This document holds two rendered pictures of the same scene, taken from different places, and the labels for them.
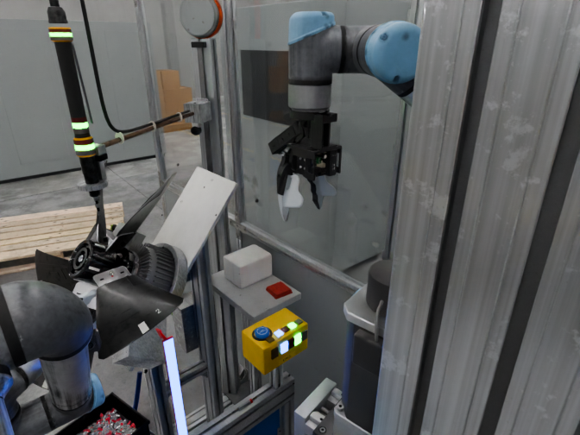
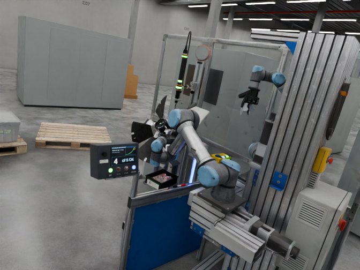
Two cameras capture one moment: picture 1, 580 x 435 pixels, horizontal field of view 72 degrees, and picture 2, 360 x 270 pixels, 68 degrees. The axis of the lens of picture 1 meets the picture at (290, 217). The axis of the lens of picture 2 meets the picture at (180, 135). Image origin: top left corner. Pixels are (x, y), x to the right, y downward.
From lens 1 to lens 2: 134 cm
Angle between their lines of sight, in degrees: 8
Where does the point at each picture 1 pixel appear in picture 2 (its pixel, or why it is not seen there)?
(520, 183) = (294, 92)
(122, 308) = not seen: hidden behind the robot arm
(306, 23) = (258, 68)
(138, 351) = not seen: hidden behind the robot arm
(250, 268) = not seen: hidden behind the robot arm
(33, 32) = (73, 32)
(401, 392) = (277, 121)
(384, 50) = (276, 77)
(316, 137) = (254, 94)
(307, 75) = (255, 79)
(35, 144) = (57, 89)
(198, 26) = (201, 56)
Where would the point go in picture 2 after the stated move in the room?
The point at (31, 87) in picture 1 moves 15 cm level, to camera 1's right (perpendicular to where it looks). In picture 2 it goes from (64, 59) to (70, 61)
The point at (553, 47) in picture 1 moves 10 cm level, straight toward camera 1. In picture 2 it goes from (298, 80) to (294, 79)
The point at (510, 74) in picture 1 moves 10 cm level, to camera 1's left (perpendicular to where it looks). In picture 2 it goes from (294, 81) to (276, 78)
